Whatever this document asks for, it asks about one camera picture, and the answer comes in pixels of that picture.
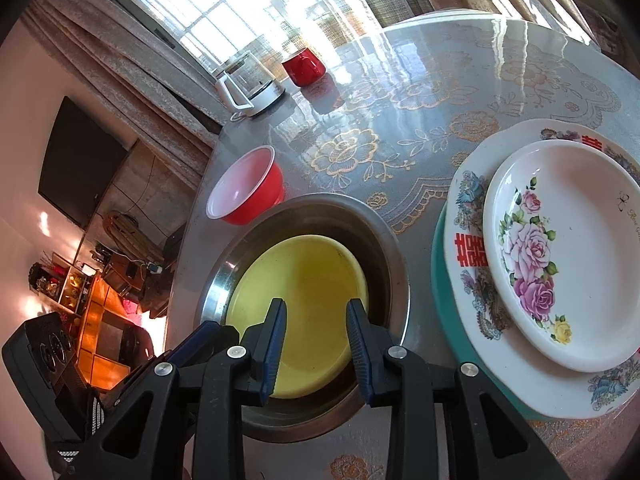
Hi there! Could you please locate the black television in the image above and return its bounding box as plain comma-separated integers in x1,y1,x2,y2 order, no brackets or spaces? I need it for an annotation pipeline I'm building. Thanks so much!
38,98,127,230

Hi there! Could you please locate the glass electric kettle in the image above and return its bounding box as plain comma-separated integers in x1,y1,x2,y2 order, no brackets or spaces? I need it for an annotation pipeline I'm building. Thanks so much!
214,51,285,117

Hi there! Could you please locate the teal plate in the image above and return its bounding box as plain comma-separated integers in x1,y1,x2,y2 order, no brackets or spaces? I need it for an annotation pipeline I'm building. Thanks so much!
431,206,478,363

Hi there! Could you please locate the stainless steel bowl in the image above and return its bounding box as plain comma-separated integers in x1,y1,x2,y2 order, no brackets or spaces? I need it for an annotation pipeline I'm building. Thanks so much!
194,193,410,443

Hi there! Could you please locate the beige curtain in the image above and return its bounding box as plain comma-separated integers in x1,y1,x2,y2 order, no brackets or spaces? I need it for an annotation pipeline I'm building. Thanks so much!
21,0,229,188

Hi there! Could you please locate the phoenix pattern plate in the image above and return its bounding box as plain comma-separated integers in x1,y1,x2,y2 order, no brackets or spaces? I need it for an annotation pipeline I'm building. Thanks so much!
444,119,639,419

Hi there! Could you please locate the red plastic bowl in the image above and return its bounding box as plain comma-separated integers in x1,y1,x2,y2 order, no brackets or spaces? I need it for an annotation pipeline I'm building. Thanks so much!
205,145,285,226

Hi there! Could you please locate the white rose plate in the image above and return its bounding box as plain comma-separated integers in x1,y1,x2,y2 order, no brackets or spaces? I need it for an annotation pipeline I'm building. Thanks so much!
483,140,639,373

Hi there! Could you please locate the red ceramic mug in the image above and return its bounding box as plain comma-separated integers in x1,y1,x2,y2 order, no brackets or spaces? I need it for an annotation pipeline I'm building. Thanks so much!
282,47,326,88

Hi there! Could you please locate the yellow plastic bowl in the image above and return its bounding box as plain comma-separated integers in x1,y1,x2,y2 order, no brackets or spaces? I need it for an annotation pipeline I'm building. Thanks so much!
224,234,368,399

